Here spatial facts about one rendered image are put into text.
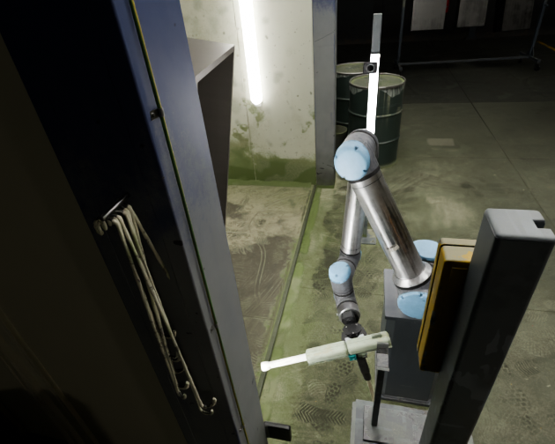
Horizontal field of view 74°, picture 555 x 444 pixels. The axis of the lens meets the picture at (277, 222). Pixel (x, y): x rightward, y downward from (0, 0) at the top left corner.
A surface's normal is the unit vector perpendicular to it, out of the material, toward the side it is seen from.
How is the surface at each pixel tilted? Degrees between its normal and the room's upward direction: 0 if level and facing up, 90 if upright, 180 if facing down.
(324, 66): 90
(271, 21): 90
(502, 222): 0
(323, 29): 90
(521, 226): 0
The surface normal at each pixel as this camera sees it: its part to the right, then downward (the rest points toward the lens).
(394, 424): -0.08, -0.82
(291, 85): -0.22, 0.57
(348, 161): -0.47, 0.43
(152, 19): 0.97, 0.06
